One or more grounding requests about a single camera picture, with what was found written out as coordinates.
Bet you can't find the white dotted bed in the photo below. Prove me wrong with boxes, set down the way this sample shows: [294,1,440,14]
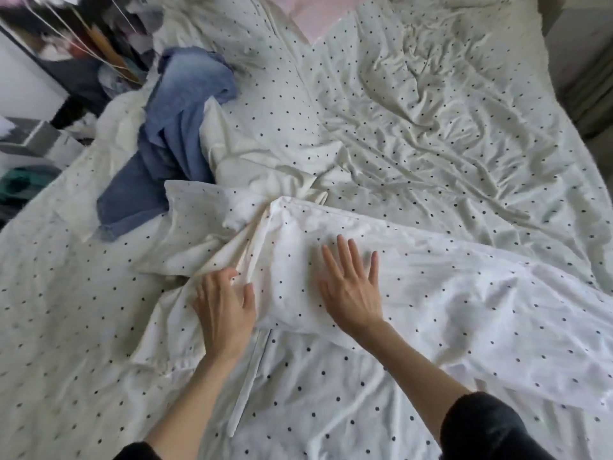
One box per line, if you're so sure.
[0,0,613,460]

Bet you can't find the white cardboard box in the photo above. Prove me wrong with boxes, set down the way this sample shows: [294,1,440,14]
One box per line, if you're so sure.
[0,114,89,171]

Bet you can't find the pink pillow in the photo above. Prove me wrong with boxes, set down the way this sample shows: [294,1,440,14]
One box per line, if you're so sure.
[261,0,371,45]

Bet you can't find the blue denim jeans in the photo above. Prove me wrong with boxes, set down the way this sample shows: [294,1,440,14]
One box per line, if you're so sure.
[96,45,239,243]

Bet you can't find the person's left hand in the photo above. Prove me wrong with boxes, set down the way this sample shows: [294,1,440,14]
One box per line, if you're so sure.
[192,266,258,367]

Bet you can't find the person's right hand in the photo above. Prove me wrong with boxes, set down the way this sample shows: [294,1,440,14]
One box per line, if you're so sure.
[316,235,386,343]

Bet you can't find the blue patterned bag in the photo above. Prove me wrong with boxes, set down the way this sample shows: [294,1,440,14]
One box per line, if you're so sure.
[96,62,147,98]

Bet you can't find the cream white jacket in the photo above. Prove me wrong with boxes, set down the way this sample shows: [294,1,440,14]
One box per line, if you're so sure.
[52,86,333,247]

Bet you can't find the white bedside cabinet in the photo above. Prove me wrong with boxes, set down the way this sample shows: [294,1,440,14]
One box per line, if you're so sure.
[539,0,613,94]

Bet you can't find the white polka dot pants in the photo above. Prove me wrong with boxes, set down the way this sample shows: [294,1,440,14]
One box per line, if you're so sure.
[129,181,613,440]

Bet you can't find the person's right forearm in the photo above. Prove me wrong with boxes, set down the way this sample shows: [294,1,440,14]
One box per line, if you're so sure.
[359,319,557,460]

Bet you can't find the person's left forearm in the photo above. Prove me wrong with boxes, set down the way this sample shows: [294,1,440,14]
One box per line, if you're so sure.
[113,354,247,460]

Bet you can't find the teal green box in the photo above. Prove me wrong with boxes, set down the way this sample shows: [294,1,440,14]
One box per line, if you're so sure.
[0,165,64,209]

